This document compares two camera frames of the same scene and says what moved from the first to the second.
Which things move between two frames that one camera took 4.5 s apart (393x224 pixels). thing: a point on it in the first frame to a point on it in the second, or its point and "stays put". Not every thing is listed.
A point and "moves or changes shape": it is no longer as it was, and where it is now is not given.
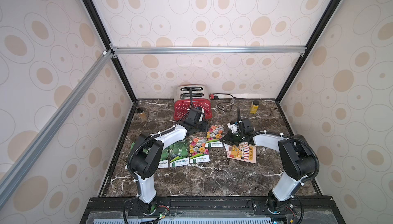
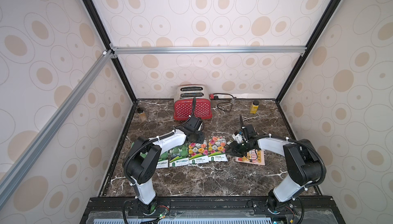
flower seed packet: x=198 y=153 stays put
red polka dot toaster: x=190 y=96 stays put
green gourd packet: x=164 y=162 stays put
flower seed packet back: x=214 y=134 to x=216 y=149
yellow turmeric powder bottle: x=254 y=107 stays put
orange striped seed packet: x=244 y=152 moves or changes shape
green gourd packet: x=179 y=153 stays put
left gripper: x=204 y=122 to x=201 y=140
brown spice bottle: x=142 y=115 stays put
